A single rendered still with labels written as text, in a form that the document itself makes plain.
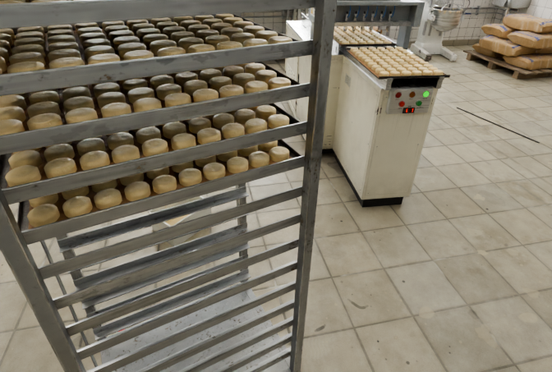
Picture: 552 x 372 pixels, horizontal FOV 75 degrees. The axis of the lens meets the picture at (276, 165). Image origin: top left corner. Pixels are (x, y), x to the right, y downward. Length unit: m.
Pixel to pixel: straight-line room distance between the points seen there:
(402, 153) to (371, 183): 0.27
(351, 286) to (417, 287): 0.34
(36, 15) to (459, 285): 2.06
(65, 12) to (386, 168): 2.01
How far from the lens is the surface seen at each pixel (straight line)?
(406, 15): 2.89
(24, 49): 0.81
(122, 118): 0.68
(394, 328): 1.91
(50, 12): 0.63
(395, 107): 2.12
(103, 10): 0.63
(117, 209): 0.76
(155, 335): 1.68
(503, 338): 2.08
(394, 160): 2.33
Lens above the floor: 1.50
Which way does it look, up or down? 32 degrees down
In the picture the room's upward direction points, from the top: 1 degrees clockwise
